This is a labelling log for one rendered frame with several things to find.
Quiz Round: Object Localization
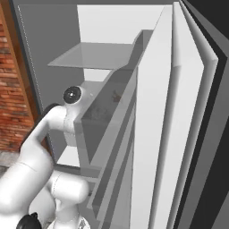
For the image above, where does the reddish brown food item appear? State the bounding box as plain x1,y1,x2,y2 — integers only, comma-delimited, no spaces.
110,89,123,104

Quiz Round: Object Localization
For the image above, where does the large translucent grey door bin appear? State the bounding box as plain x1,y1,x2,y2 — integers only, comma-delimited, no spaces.
73,67,139,168

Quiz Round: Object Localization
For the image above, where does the glass fridge shelf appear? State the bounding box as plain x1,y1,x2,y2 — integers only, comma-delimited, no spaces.
47,41,136,72

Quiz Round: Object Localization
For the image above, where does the narrow grey door bin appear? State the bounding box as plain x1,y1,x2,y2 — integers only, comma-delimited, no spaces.
86,99,136,229

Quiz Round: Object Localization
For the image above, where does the white fridge shelf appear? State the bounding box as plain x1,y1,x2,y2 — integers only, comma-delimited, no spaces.
55,145,82,168

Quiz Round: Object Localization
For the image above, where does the white fridge door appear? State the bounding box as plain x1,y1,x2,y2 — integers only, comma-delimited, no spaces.
128,0,229,229

